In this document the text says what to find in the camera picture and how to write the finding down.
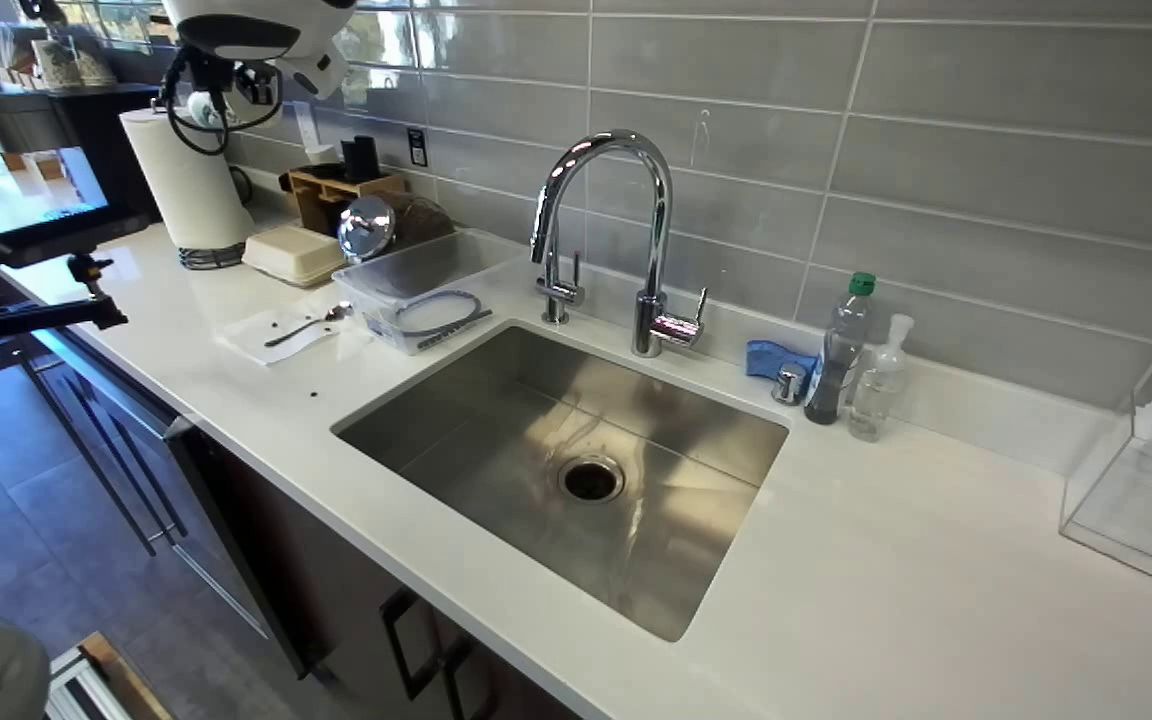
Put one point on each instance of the white paper towel roll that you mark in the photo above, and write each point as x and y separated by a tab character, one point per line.
181	186

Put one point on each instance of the small chrome faucet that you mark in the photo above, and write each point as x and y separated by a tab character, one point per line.
557	300

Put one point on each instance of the round sink drain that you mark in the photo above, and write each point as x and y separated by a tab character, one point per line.
590	483

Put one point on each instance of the blue sponge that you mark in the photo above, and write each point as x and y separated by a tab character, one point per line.
771	357

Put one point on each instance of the stainless steel sink basin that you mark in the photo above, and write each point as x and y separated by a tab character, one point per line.
680	541

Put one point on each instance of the clear plastic storage bin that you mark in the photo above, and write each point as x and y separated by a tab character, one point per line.
372	284

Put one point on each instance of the tall chrome gooseneck faucet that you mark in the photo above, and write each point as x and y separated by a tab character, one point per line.
609	139

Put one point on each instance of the shiny silver round object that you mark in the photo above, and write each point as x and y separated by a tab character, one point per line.
364	229

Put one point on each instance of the plastic bottle green cap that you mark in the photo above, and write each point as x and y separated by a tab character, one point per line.
838	353

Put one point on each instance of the wooden knife block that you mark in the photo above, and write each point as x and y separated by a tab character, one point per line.
336	186

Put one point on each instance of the clear soap dispenser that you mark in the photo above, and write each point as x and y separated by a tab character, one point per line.
879	394

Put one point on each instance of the dark lower cabinet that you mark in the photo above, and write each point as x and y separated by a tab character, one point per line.
281	572

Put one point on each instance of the clear acrylic box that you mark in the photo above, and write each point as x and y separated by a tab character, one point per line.
1142	503

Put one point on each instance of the black computer monitor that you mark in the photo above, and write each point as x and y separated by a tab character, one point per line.
10	195

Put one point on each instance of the wall power outlet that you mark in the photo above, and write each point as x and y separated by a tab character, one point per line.
418	150

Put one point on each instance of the black stereo camera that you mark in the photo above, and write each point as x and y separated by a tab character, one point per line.
59	236

